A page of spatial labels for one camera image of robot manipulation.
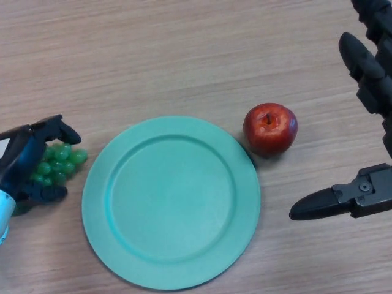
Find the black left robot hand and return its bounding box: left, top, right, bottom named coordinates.
left=0, top=115, right=83, bottom=205

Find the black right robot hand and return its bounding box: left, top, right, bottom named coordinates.
left=289, top=0, right=392, bottom=221

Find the green grape bunch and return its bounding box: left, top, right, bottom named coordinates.
left=12, top=143, right=89, bottom=217

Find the teal round plate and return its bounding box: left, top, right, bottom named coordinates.
left=81, top=115, right=261, bottom=291

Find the red apple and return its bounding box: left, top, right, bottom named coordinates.
left=243, top=102, right=299, bottom=157

